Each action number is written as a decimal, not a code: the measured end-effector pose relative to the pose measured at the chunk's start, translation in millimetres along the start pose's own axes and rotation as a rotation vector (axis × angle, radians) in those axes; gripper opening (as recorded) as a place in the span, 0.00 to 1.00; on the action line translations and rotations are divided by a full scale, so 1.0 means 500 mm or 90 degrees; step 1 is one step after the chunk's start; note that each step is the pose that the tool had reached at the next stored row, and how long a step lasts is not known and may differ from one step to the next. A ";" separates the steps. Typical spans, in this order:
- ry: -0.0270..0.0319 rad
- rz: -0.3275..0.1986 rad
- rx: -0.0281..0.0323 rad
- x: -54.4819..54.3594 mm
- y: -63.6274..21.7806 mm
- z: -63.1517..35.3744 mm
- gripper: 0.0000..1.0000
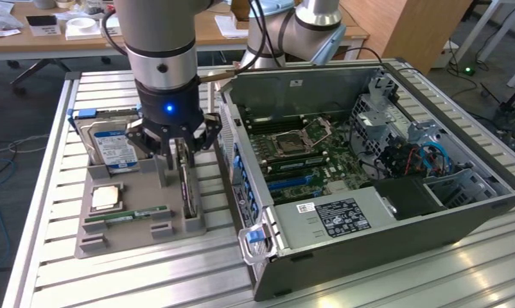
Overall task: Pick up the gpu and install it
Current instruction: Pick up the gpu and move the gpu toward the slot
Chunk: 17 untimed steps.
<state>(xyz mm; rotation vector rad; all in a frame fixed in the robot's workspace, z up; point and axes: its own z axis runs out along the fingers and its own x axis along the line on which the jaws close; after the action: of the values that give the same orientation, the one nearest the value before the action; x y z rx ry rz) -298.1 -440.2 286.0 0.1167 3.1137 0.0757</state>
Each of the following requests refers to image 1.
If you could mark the black and white sign block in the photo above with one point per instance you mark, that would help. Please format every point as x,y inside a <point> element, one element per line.
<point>43,20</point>

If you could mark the cardboard box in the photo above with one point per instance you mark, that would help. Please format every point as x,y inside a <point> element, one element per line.
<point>240,11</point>

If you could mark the black chair base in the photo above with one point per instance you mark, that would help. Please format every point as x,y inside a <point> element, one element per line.
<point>29,72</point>

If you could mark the white desk frame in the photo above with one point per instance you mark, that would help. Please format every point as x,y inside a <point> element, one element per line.
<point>475,32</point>

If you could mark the hard disk with blue caddy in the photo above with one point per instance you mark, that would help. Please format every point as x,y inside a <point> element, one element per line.
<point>111,150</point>

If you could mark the black equipment stand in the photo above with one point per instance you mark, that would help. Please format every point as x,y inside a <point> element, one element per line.
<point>514,110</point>

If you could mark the cream tape roll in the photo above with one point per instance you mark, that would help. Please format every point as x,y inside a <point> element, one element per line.
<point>64,4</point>

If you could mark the black device with green light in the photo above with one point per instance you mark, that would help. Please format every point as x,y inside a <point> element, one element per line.
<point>468,70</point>

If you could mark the grey parts rack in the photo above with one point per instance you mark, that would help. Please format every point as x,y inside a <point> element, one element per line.
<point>132,237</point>

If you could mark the white flat box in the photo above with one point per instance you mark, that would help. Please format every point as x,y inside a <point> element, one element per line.
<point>83,36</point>

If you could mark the green motherboard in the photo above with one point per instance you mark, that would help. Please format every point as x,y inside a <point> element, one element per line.
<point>338,173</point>

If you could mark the silver drive cage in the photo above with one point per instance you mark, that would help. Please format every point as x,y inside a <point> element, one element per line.
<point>375,120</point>

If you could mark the silver chipset heatsink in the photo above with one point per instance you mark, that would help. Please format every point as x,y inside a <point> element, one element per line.
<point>338,187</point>

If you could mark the black plastic air shroud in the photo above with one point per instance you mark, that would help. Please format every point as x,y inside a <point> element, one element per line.
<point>407,199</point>

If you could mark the dark lump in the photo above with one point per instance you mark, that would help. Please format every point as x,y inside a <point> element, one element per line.
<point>93,11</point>

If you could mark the blue case latch tab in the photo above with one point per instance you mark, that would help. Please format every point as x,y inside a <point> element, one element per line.
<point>255,237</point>

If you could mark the white wall box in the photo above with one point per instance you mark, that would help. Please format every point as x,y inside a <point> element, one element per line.
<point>450,56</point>

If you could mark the graphics card with black shroud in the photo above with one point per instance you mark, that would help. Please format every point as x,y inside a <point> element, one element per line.
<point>188,192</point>

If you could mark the white cube box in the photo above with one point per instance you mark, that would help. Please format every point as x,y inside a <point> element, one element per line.
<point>113,24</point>

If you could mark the black expansion slot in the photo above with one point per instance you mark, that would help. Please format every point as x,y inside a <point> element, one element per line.
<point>288,177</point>

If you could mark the grey power supply unit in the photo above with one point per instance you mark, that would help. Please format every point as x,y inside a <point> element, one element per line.
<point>304,224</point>

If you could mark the white paper stack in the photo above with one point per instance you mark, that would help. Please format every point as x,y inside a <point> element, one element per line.
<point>228,29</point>

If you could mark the silver socket cover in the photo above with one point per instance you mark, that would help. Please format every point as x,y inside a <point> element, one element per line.
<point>319,120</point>

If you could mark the wooden desk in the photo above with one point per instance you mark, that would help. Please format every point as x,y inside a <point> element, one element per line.
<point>68,45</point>
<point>210,43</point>

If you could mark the grey cup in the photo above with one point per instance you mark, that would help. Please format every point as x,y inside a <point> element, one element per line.
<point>44,4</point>

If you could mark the silver CPU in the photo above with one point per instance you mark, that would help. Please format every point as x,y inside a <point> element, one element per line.
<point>104,197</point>

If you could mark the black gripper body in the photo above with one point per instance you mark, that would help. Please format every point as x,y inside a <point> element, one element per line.
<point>171,102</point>

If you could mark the open PC case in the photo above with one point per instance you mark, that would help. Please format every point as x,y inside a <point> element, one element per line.
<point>368,263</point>

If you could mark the CPU socket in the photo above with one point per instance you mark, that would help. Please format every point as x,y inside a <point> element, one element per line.
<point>288,144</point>

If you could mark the blue expansion slot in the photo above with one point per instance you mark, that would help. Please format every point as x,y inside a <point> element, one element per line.
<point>291,183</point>

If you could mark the wooden cabinet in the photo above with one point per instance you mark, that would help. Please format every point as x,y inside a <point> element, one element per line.
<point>411,32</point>

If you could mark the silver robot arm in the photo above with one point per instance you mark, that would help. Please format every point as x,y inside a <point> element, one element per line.
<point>160,32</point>

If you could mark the green RAM stick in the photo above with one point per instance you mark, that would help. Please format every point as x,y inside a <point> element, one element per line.
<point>128,214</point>
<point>299,163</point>

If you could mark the silver disk bay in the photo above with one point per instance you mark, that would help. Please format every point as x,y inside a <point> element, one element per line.
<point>475,186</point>

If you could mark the crumpled plastic bag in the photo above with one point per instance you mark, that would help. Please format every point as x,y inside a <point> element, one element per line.
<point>0,16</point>

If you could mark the blue card retainer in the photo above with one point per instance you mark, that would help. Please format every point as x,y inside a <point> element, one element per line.
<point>238,163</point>

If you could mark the red and white label card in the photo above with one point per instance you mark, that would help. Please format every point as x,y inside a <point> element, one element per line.
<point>4,33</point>

